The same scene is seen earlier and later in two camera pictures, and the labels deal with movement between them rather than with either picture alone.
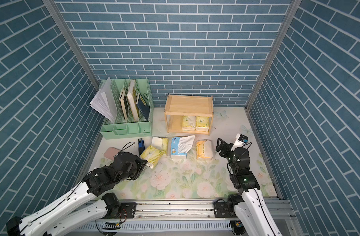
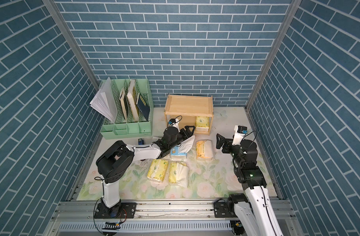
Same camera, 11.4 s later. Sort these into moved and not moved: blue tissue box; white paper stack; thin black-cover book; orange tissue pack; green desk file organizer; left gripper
Moved: left gripper
Not moved: green desk file organizer; white paper stack; orange tissue pack; blue tissue box; thin black-cover book
